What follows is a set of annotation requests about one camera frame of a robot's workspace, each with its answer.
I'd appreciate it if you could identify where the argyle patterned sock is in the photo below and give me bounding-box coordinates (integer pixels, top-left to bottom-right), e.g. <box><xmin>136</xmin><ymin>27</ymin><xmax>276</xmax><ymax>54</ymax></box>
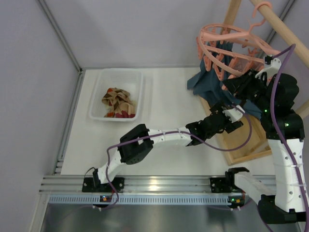
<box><xmin>101</xmin><ymin>88</ymin><xmax>132</xmax><ymax>105</ymax></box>

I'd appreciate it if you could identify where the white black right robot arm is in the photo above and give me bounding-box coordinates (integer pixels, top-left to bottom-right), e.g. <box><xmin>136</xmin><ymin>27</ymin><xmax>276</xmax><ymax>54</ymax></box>
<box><xmin>223</xmin><ymin>71</ymin><xmax>309</xmax><ymax>224</ymax></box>

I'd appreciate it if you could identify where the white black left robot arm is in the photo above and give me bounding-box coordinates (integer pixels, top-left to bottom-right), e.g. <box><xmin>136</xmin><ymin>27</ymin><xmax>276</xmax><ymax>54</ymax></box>
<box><xmin>93</xmin><ymin>102</ymin><xmax>244</xmax><ymax>189</ymax></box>

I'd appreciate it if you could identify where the pink round clip hanger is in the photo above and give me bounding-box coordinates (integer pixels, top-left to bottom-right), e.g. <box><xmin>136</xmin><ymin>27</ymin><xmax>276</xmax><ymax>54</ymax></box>
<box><xmin>196</xmin><ymin>1</ymin><xmax>282</xmax><ymax>91</ymax></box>

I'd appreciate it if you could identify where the pink ruffled cloth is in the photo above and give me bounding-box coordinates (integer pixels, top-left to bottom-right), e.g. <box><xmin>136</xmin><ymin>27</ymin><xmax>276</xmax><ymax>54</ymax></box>
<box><xmin>233</xmin><ymin>59</ymin><xmax>255</xmax><ymax>73</ymax></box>

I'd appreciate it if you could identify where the teal blue cloth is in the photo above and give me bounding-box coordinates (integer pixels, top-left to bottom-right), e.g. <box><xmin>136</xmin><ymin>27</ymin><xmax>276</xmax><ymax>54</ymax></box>
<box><xmin>187</xmin><ymin>41</ymin><xmax>261</xmax><ymax>120</ymax></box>

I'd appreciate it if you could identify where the white perforated plastic basket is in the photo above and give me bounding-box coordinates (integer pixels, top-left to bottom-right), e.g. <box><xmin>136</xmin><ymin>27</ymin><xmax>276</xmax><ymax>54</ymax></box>
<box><xmin>88</xmin><ymin>68</ymin><xmax>153</xmax><ymax>122</ymax></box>

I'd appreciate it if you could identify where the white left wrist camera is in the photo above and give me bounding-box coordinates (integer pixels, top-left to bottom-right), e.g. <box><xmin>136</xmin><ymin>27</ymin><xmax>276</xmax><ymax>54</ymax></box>
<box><xmin>223</xmin><ymin>105</ymin><xmax>245</xmax><ymax>123</ymax></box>

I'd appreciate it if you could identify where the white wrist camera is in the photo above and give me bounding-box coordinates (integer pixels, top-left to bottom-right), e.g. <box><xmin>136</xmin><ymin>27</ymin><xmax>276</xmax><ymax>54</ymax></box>
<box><xmin>223</xmin><ymin>105</ymin><xmax>245</xmax><ymax>123</ymax></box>
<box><xmin>255</xmin><ymin>55</ymin><xmax>281</xmax><ymax>80</ymax></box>

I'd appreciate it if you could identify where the wooden drying rack frame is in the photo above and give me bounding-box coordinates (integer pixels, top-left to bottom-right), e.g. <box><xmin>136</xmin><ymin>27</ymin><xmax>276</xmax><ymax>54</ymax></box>
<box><xmin>199</xmin><ymin>0</ymin><xmax>309</xmax><ymax>166</ymax></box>

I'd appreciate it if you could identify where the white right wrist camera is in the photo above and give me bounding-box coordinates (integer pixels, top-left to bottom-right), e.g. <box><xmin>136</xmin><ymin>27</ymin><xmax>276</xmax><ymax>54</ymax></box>
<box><xmin>255</xmin><ymin>55</ymin><xmax>281</xmax><ymax>80</ymax></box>

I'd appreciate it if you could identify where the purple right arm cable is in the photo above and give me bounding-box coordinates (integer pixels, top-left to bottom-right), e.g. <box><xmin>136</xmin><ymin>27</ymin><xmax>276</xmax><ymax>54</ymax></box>
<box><xmin>257</xmin><ymin>43</ymin><xmax>309</xmax><ymax>232</ymax></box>

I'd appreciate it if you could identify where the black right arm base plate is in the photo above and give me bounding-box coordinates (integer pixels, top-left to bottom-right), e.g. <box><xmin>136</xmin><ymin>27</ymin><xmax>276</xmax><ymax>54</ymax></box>
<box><xmin>210</xmin><ymin>177</ymin><xmax>232</xmax><ymax>193</ymax></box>

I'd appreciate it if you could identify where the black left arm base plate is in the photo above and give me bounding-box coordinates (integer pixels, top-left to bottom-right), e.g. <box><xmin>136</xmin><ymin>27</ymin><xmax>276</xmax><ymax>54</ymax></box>
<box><xmin>82</xmin><ymin>177</ymin><xmax>125</xmax><ymax>193</ymax></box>

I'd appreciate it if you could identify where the aluminium mounting rail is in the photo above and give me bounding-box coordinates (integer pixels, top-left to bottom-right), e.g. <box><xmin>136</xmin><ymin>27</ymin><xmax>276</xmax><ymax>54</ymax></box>
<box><xmin>39</xmin><ymin>175</ymin><xmax>213</xmax><ymax>194</ymax></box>

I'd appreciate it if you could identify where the grey slotted cable duct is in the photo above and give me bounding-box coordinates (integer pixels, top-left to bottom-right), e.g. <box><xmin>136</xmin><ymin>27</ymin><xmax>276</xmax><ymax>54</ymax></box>
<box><xmin>49</xmin><ymin>194</ymin><xmax>245</xmax><ymax>205</ymax></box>

